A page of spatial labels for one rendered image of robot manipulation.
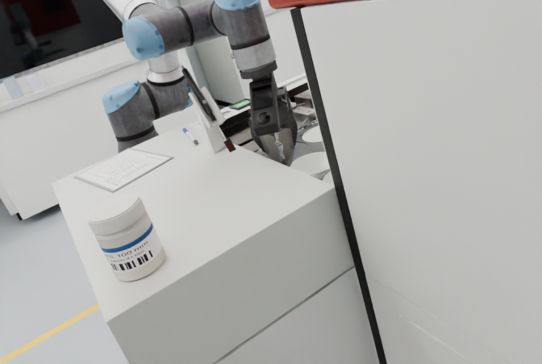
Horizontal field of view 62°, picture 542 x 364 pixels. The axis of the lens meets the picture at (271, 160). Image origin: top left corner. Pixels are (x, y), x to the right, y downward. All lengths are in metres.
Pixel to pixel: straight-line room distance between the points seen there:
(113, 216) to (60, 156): 3.17
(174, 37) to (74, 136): 2.91
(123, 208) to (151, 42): 0.36
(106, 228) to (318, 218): 0.29
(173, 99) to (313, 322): 0.84
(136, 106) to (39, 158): 2.44
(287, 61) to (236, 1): 3.53
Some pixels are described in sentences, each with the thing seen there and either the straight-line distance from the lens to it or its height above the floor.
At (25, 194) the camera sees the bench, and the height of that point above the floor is 0.25.
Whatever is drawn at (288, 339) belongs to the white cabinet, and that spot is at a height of 0.77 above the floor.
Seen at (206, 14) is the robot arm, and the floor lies 1.22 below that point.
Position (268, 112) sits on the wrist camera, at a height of 1.05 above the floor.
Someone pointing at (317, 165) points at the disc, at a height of 0.90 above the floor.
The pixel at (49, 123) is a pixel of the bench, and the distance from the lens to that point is 3.69.
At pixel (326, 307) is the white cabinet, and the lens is 0.74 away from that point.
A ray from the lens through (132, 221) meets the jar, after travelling 0.59.
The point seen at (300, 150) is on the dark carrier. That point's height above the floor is 0.90.
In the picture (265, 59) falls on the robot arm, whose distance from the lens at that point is 0.82.
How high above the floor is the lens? 1.28
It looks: 23 degrees down
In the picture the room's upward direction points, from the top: 17 degrees counter-clockwise
